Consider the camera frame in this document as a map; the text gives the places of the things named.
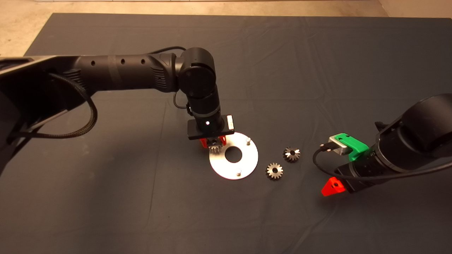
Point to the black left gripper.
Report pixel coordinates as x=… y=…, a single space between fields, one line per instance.
x=197 y=132

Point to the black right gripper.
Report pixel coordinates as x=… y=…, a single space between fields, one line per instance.
x=360 y=169

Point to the small steel planetary gear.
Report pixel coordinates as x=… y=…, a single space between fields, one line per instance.
x=287 y=155
x=270 y=172
x=214 y=148

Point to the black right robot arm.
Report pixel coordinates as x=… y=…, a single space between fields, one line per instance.
x=416 y=130

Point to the round metal carrier plate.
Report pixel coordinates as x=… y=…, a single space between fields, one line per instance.
x=249 y=160

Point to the dark grey table cloth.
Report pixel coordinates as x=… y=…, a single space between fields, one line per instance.
x=282 y=53

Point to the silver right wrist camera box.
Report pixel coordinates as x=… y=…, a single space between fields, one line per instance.
x=339 y=145

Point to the green right camera mount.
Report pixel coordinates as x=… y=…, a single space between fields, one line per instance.
x=355 y=146

